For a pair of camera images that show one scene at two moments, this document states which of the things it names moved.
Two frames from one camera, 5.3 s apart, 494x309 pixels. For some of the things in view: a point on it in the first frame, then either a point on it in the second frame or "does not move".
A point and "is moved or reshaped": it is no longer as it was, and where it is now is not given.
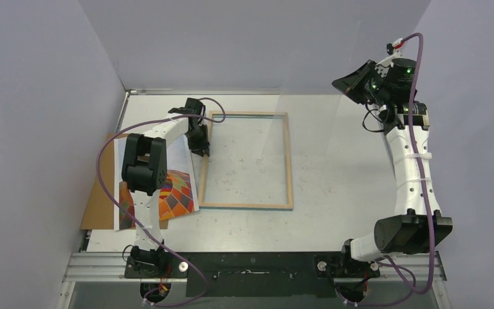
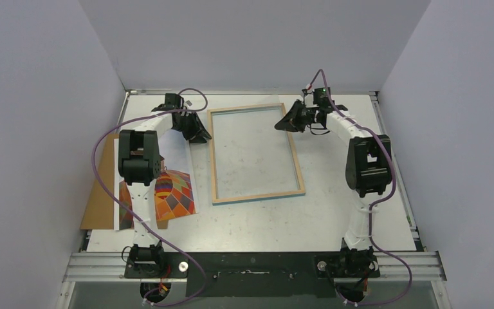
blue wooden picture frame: [217, 205] is moved or reshaped
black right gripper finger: [356, 84] to [292, 121]
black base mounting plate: [253, 274] does not move
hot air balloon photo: [179, 196] does not move
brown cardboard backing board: [100, 212] does not move
